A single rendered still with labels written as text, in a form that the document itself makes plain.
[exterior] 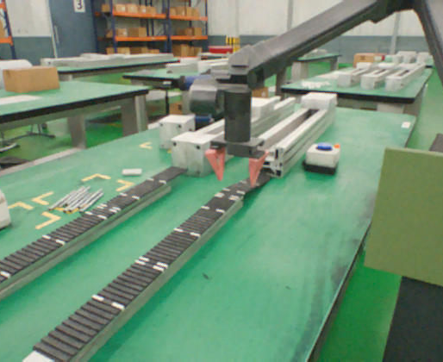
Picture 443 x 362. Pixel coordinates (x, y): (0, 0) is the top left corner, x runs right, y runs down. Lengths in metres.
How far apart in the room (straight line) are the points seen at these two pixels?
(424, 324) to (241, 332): 0.34
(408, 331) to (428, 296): 0.08
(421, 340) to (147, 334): 0.47
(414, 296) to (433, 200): 0.18
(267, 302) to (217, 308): 0.07
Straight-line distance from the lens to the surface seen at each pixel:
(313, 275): 0.61
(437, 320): 0.72
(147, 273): 0.55
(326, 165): 1.02
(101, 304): 0.51
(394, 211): 0.61
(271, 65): 0.79
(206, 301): 0.55
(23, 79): 2.84
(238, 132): 0.74
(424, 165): 0.58
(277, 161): 0.97
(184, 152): 0.97
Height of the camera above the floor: 1.13
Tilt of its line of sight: 22 degrees down
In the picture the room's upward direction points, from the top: straight up
